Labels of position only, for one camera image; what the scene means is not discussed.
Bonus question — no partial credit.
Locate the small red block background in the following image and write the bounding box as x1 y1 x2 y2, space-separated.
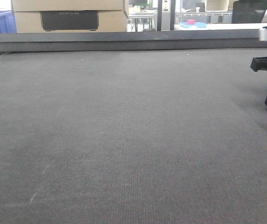
187 19 196 25

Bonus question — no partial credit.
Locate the black conveyor belt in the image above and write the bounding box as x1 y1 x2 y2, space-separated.
0 49 267 224

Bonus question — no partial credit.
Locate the black office chair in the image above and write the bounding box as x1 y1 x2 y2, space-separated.
232 0 267 24

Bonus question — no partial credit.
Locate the light blue tray background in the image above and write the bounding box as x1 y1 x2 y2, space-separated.
179 22 208 28

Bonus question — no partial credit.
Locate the cardboard EcoFlow box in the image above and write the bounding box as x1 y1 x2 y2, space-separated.
12 0 129 33

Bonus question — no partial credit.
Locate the dark conveyor side rail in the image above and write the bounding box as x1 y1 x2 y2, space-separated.
0 29 267 52

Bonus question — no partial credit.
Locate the black vertical post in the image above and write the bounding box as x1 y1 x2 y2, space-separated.
156 0 163 31

